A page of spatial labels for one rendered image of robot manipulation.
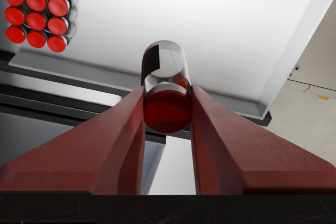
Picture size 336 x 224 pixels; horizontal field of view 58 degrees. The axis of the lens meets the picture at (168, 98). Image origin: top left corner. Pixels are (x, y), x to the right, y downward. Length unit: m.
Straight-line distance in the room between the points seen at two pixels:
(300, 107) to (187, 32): 1.35
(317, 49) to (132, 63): 0.87
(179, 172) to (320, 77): 0.82
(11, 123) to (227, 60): 0.35
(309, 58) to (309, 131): 0.72
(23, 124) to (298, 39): 0.42
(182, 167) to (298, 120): 1.27
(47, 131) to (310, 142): 1.59
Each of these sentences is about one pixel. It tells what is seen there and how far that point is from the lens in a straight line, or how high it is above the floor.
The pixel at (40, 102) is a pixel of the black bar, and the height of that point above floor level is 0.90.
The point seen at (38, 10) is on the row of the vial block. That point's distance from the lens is 0.36.
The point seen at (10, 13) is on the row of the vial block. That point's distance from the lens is 0.37.
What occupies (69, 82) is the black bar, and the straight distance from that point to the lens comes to 0.43.
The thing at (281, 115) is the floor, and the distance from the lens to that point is 1.71.
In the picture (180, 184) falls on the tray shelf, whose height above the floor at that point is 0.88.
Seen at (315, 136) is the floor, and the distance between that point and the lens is 1.88.
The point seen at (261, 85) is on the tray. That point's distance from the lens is 0.45.
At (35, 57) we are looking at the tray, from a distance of 0.43.
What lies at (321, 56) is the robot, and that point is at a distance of 1.21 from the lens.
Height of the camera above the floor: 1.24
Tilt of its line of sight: 54 degrees down
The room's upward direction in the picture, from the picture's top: 179 degrees counter-clockwise
